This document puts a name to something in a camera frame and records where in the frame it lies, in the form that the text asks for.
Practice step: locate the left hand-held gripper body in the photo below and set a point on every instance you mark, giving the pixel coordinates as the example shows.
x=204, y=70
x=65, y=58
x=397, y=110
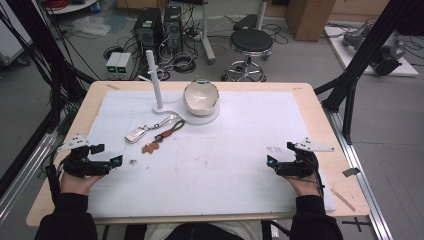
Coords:
x=83, y=165

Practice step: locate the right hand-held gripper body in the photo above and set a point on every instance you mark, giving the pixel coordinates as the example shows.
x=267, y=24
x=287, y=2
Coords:
x=300, y=166

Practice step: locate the person's right hand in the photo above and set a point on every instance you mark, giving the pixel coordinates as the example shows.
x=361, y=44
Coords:
x=306, y=186

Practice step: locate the person's left hand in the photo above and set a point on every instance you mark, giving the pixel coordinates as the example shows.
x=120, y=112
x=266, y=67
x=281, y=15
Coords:
x=76, y=185

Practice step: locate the small metal bit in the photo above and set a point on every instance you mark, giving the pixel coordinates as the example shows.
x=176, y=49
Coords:
x=132, y=162

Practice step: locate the grey tape piece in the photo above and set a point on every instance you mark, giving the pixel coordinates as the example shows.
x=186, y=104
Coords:
x=351, y=172

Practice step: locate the thin wooden stick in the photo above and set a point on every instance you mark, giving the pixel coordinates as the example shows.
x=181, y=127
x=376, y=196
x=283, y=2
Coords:
x=343, y=200

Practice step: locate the white table mat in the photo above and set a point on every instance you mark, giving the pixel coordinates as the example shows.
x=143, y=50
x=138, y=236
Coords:
x=206, y=166

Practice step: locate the grey bench power supply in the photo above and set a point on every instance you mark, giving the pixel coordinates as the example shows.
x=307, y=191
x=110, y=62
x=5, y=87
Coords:
x=123, y=66
x=113, y=65

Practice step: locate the white stand with pole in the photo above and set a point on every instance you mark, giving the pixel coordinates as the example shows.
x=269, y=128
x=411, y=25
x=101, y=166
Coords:
x=155, y=83

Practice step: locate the white shell-shaped bowl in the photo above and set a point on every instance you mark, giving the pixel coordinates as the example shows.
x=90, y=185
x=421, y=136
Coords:
x=201, y=97

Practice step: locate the person's torso and lap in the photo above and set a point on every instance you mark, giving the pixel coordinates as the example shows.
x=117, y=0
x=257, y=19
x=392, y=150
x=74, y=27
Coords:
x=200, y=231

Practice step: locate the black round stool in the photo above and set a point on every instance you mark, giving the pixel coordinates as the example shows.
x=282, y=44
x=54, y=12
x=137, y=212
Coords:
x=250, y=41

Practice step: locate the clear plastic bag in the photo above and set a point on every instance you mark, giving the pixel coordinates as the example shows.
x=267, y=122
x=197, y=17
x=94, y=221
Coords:
x=90, y=26

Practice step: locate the large black computer tower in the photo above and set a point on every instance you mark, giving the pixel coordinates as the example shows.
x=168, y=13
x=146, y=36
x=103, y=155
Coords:
x=148, y=33

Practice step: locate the brown cardboard box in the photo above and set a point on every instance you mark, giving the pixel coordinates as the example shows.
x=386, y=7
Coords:
x=310, y=18

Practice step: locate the grey black machine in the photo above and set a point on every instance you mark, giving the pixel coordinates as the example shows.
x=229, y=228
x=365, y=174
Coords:
x=383, y=50

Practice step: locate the white floor board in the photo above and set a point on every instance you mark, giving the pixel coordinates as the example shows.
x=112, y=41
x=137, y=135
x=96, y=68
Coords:
x=405, y=68

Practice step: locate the white metal stand leg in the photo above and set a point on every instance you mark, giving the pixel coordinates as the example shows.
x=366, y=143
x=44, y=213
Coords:
x=207, y=36

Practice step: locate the narrow black computer tower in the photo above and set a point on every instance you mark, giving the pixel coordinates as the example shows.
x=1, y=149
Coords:
x=173, y=28

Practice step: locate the aluminium rail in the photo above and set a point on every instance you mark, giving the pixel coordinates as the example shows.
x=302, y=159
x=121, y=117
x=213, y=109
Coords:
x=363, y=186
x=20, y=176

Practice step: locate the black frame strut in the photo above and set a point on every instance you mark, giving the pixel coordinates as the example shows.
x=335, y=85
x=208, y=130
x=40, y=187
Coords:
x=363, y=53
x=40, y=43

